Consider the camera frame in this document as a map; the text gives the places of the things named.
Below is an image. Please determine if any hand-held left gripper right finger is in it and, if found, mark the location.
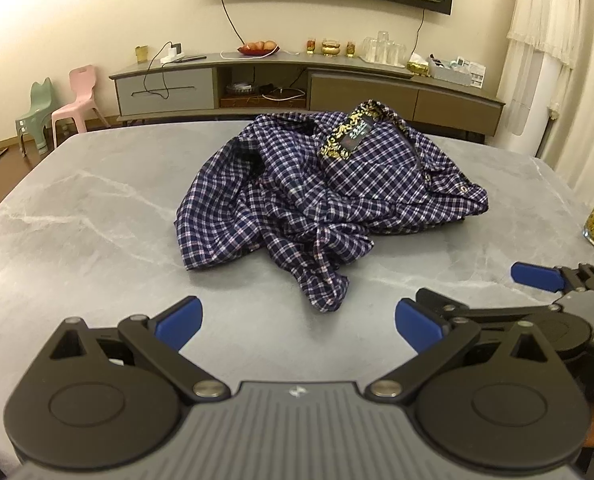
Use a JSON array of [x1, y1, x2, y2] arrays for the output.
[[366, 297, 568, 401]]

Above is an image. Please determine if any white power strip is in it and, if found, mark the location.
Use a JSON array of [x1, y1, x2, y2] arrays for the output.
[[160, 42, 185, 65]]

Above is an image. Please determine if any pink plastic child chair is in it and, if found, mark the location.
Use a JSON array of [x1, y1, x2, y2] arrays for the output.
[[52, 65, 112, 148]]

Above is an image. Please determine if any white curtain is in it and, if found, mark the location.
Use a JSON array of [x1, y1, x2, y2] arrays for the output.
[[497, 0, 594, 191]]

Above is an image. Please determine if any white storage basket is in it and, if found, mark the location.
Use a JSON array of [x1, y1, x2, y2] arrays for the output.
[[427, 54, 488, 88]]

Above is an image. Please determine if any gold tissue box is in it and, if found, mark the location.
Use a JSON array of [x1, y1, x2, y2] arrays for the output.
[[407, 52, 430, 77]]

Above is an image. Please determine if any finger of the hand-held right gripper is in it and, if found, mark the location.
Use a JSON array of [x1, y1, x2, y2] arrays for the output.
[[511, 261, 594, 295], [416, 287, 562, 326]]

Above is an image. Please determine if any blue plaid shirt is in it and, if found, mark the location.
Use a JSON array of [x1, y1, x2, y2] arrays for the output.
[[174, 100, 490, 313]]

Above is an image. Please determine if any grey and brown television cabinet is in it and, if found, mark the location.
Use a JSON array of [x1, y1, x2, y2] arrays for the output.
[[109, 51, 506, 136]]

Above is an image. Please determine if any set of clear glasses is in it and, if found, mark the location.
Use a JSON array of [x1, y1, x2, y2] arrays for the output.
[[361, 31, 408, 66]]

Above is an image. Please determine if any red fruit bowl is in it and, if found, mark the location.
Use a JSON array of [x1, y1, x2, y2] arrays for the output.
[[236, 40, 280, 57]]

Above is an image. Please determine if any green plastic child chair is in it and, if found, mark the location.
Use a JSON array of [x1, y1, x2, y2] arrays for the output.
[[16, 77, 54, 158]]

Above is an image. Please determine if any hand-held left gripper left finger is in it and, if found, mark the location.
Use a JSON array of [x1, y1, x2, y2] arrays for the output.
[[36, 296, 230, 403]]

